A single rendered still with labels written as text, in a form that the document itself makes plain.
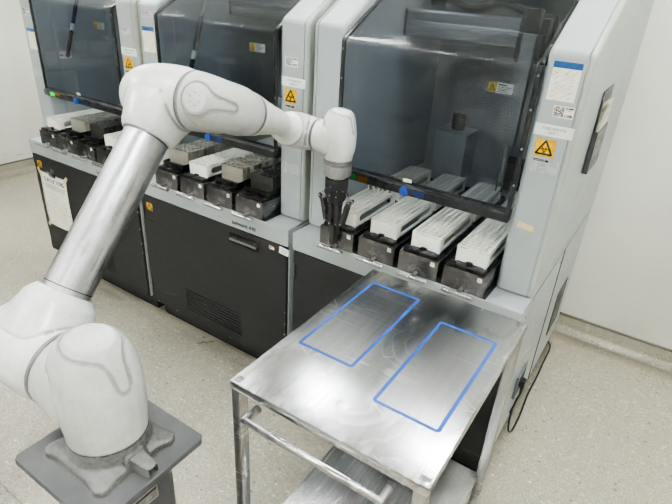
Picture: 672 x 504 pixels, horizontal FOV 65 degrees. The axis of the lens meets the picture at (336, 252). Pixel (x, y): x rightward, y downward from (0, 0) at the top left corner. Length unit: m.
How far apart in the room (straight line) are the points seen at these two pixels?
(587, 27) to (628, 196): 1.25
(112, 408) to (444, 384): 0.65
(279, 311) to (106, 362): 1.21
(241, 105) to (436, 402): 0.73
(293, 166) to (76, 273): 0.99
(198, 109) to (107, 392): 0.56
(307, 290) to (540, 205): 0.89
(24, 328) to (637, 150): 2.35
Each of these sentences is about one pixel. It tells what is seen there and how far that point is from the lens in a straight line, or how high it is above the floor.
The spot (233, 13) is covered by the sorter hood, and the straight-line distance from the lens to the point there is 2.09.
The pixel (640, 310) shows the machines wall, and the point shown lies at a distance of 2.91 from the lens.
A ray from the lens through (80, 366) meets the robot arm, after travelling 1.02.
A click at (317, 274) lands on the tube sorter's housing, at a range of 1.93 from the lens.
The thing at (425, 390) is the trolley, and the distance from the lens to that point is 1.15.
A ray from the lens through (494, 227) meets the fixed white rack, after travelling 1.83.
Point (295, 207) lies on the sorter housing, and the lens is 2.01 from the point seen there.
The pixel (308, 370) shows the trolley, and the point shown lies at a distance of 1.16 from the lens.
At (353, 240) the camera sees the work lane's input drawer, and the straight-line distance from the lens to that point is 1.78.
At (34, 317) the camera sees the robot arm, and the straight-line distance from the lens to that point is 1.18.
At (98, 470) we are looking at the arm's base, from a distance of 1.16.
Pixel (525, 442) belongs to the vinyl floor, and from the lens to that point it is 2.32.
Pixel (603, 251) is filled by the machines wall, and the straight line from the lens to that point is 2.81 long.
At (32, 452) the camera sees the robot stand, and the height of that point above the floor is 0.70.
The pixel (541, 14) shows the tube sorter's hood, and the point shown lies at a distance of 1.71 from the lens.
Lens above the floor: 1.57
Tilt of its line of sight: 28 degrees down
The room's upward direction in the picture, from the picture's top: 4 degrees clockwise
